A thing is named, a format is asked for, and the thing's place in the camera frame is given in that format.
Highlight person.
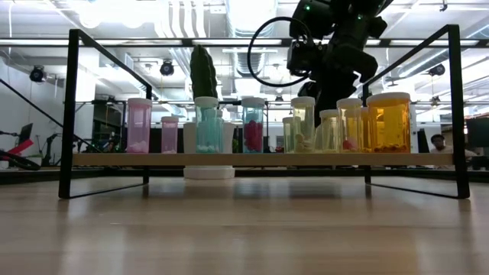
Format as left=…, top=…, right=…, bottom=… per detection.
left=430, top=133, right=478, bottom=170

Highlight yellow pill bottle red pill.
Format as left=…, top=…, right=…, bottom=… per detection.
left=336, top=98, right=363, bottom=154

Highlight black right camera cable loop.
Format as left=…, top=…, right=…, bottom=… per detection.
left=247, top=16, right=310, bottom=88

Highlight wooden shelf with black frame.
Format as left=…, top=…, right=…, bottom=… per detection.
left=57, top=24, right=471, bottom=199

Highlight yellow-green pill bottle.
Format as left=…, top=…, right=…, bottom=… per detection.
left=282, top=117, right=294, bottom=154

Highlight black storage rack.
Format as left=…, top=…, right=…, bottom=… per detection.
left=93, top=99, right=127, bottom=154

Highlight red and black equipment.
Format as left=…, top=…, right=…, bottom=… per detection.
left=0, top=121, right=41, bottom=172

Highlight yellow pill bottle beige pills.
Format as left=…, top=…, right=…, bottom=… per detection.
left=290, top=96, right=316, bottom=154

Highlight pink pill bottle white cap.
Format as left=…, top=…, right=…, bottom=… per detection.
left=126, top=98, right=153, bottom=154
left=160, top=116, right=180, bottom=154

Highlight dark monitor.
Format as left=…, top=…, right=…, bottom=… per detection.
left=465, top=118, right=489, bottom=148

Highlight teal pill bottle white pills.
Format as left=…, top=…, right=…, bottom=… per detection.
left=194, top=96, right=224, bottom=154

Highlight large orange pill bottle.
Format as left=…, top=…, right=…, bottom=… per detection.
left=366, top=92, right=412, bottom=154

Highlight blue pill bottle red pills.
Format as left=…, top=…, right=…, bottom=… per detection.
left=241, top=97, right=267, bottom=154

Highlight white plant pot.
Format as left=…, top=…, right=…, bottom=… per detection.
left=183, top=121, right=236, bottom=180

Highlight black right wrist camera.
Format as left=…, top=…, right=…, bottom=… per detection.
left=287, top=39, right=320, bottom=74

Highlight silver ventilation duct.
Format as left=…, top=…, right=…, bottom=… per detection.
left=224, top=0, right=280, bottom=96

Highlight green cactus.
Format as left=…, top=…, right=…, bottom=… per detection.
left=189, top=44, right=219, bottom=115

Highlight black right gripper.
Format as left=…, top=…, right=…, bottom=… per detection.
left=298, top=44, right=379, bottom=127

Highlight white cabinet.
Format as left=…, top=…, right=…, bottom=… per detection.
left=410, top=103, right=419, bottom=154

